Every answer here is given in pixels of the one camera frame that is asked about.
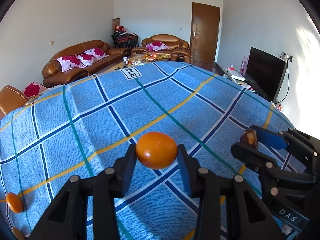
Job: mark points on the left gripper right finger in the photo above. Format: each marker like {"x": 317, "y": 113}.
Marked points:
{"x": 247, "y": 216}

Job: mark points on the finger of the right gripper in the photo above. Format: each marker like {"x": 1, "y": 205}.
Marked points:
{"x": 269, "y": 138}
{"x": 252, "y": 159}

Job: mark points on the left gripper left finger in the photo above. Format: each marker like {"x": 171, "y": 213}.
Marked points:
{"x": 66, "y": 216}

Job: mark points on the dark brown date fruit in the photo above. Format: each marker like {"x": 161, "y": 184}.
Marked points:
{"x": 249, "y": 138}

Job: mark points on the small orange kumquat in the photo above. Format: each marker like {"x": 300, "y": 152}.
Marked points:
{"x": 14, "y": 202}

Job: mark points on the right hand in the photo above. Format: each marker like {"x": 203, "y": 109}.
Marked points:
{"x": 286, "y": 230}

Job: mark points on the black television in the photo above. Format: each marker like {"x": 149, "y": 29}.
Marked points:
{"x": 266, "y": 73}

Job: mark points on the blue plaid tablecloth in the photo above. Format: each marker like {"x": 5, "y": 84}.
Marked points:
{"x": 81, "y": 129}

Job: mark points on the brown leather armchair right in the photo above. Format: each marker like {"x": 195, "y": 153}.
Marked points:
{"x": 179, "y": 48}

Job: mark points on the brown leather armchair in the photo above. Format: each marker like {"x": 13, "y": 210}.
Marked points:
{"x": 12, "y": 98}
{"x": 179, "y": 48}

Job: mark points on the brown leather armchair near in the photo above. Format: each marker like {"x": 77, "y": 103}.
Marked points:
{"x": 12, "y": 98}

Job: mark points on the brown wooden door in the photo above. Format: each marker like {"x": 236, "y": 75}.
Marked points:
{"x": 205, "y": 23}

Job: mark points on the pink floral armchair cushion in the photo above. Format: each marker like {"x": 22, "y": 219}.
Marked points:
{"x": 156, "y": 46}

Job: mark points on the brown leather three-seat sofa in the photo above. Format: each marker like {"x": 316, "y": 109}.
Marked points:
{"x": 52, "y": 71}

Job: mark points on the coffee table with items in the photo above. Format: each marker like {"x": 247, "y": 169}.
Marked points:
{"x": 135, "y": 60}

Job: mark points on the pink floral cushion left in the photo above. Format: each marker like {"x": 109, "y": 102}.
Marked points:
{"x": 69, "y": 62}

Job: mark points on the pink floral cushion right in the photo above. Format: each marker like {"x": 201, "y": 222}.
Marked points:
{"x": 91, "y": 56}

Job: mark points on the dark shelf with items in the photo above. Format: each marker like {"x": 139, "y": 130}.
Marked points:
{"x": 122, "y": 38}

